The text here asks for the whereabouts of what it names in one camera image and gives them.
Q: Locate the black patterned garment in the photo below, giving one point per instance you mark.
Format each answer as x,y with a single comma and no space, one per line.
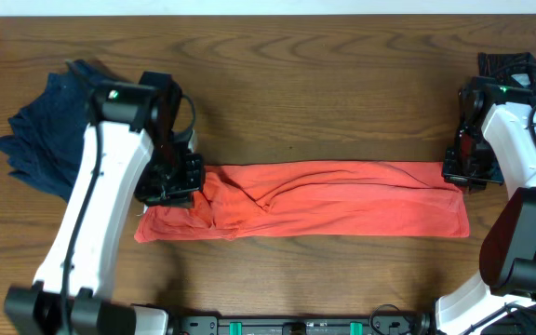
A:
513,70

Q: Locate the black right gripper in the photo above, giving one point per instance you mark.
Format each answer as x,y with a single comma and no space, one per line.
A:
452,175

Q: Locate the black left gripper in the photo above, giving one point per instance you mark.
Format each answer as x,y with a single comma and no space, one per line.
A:
183,193

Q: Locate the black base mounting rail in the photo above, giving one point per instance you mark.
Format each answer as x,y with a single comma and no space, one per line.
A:
384,320

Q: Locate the red soccer t-shirt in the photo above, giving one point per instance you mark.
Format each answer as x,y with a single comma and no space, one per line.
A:
365,198

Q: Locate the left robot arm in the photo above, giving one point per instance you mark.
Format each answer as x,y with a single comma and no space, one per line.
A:
130,152

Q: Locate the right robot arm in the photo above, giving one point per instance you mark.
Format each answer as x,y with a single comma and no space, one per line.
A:
495,143

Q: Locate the folded navy blue shirt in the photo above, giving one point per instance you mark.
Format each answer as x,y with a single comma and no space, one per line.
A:
46,144

